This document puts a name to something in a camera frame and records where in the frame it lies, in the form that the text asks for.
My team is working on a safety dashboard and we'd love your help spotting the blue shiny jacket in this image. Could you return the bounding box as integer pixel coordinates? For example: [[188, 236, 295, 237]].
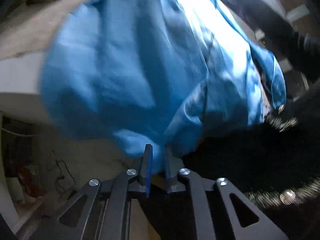
[[40, 0, 286, 173]]

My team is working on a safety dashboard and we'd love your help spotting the plaid woven table cloth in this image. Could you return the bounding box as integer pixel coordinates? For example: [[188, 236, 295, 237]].
[[1, 0, 87, 60]]

